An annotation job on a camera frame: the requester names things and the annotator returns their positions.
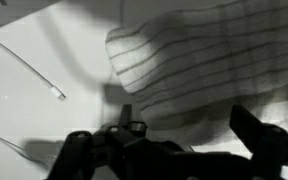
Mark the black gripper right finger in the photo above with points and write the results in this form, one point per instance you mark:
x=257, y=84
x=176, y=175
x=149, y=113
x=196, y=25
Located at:
x=268, y=143

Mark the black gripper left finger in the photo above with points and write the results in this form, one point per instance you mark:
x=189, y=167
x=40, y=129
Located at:
x=122, y=147

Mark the white checked tea towel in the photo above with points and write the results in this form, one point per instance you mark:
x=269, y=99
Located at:
x=186, y=69

